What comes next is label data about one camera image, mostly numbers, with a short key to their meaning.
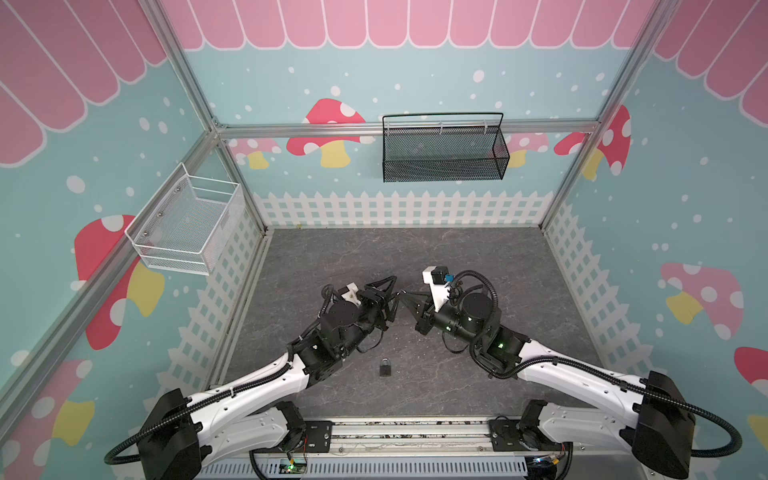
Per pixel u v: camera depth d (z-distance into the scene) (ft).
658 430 1.27
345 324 1.74
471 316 1.76
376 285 2.20
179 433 1.30
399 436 2.49
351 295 2.28
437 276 1.93
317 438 2.44
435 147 3.14
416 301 2.16
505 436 2.42
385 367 2.79
